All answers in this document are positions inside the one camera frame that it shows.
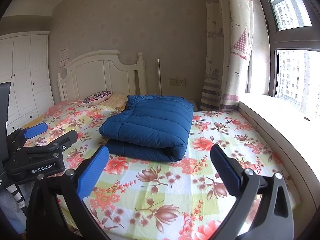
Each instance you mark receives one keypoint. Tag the white nightstand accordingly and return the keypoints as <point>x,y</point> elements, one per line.
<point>193,103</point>

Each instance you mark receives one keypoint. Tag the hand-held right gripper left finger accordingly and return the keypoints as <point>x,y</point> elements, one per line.
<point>93,170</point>

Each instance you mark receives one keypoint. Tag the white window sill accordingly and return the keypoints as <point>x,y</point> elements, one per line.
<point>275,120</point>

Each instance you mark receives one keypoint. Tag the thin metal pole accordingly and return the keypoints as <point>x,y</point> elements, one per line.
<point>159,77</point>

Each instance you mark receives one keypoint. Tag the white wooden headboard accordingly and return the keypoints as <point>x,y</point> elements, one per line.
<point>100,75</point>

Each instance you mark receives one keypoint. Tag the floral bed sheet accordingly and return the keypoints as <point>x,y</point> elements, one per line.
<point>162,185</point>

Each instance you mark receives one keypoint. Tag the printed sailboat curtain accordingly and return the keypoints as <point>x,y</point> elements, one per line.
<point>225,55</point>

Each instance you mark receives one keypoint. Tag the blue quilted jacket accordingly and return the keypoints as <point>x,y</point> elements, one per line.
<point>150,125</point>

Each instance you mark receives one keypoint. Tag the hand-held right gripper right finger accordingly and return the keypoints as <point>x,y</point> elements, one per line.
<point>225,170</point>

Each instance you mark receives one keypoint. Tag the beige wall socket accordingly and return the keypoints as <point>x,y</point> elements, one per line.
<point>177,81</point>

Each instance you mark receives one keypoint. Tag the pale yellow pillow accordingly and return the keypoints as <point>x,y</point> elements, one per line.
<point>117,99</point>

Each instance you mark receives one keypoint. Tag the white wall notice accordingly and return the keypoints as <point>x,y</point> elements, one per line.
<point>64,53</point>

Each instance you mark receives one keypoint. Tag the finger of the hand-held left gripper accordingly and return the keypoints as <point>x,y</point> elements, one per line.
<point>67,137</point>
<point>36,130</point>

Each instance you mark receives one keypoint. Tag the beige wall switch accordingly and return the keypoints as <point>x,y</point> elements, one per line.
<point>64,63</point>

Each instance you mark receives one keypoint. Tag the dark framed window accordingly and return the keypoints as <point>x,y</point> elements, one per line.
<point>272,30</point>

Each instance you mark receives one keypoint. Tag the white wardrobe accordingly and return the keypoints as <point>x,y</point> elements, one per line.
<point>25,75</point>

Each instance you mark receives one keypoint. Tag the purple patterned pillow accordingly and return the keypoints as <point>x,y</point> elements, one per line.
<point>96,97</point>

